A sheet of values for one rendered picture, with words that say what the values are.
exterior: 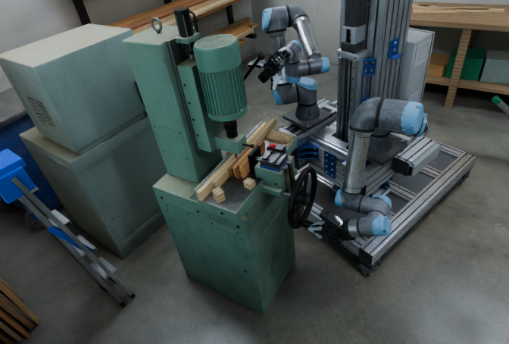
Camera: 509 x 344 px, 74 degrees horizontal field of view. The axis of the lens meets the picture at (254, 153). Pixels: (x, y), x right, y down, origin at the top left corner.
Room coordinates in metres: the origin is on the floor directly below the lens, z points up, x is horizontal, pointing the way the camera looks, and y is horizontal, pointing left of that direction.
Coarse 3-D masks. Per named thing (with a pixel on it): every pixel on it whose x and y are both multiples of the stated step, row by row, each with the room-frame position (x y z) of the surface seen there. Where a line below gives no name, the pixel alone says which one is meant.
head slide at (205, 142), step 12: (192, 60) 1.38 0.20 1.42; (180, 72) 1.34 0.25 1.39; (192, 72) 1.30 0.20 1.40; (192, 84) 1.31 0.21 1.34; (192, 96) 1.32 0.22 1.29; (192, 108) 1.33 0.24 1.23; (204, 108) 1.31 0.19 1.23; (192, 120) 1.34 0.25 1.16; (204, 120) 1.30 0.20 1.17; (204, 132) 1.31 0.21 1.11; (216, 132) 1.35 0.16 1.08; (204, 144) 1.32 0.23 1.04
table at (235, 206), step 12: (228, 180) 1.20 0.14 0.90; (240, 180) 1.19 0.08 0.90; (228, 192) 1.12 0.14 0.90; (240, 192) 1.11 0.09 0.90; (252, 192) 1.10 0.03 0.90; (276, 192) 1.11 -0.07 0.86; (204, 204) 1.08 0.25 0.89; (216, 204) 1.06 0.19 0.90; (228, 204) 1.05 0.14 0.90; (240, 204) 1.04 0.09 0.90; (228, 216) 1.01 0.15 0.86; (240, 216) 1.01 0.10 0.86
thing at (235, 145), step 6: (222, 132) 1.35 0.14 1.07; (216, 138) 1.32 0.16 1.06; (222, 138) 1.30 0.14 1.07; (228, 138) 1.29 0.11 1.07; (234, 138) 1.29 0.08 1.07; (240, 138) 1.28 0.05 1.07; (216, 144) 1.32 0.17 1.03; (222, 144) 1.30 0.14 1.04; (228, 144) 1.28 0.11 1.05; (234, 144) 1.26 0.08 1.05; (240, 144) 1.26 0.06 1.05; (228, 150) 1.29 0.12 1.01; (234, 150) 1.26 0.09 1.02; (240, 150) 1.26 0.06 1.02
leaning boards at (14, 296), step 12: (0, 288) 1.17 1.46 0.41; (12, 288) 1.44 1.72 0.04; (0, 300) 1.15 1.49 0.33; (12, 300) 1.17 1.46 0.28; (0, 312) 1.09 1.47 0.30; (12, 312) 1.15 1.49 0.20; (0, 324) 1.09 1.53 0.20; (12, 324) 1.09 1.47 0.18; (24, 324) 1.15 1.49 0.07; (0, 336) 1.06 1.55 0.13; (12, 336) 1.08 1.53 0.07
